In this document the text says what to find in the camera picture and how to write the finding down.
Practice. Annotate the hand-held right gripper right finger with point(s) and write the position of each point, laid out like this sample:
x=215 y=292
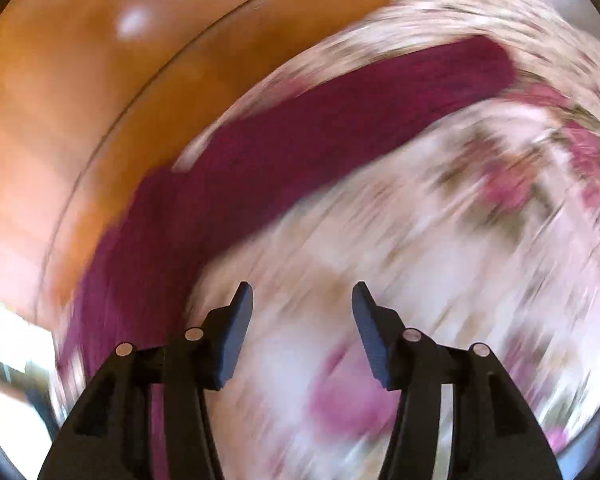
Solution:
x=372 y=340

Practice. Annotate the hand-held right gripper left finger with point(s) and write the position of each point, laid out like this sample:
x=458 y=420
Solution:
x=236 y=335

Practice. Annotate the maroon knitted garment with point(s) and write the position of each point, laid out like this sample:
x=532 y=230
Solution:
x=280 y=160

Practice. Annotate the floral bedspread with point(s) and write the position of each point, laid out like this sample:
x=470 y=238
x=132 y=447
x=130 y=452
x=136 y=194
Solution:
x=430 y=260

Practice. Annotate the bright window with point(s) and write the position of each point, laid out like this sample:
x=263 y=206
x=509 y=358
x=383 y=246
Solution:
x=5 y=335

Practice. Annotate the wooden panelled headboard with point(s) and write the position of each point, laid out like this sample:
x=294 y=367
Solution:
x=80 y=110

